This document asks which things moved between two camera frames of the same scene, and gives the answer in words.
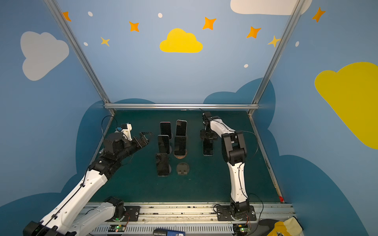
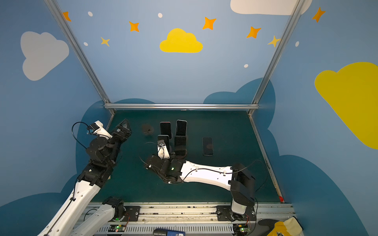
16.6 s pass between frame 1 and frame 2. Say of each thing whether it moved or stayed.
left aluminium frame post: stayed
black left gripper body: moved
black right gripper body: moved
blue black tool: stayed
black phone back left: stayed
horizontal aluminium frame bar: stayed
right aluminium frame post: stayed
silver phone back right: stayed
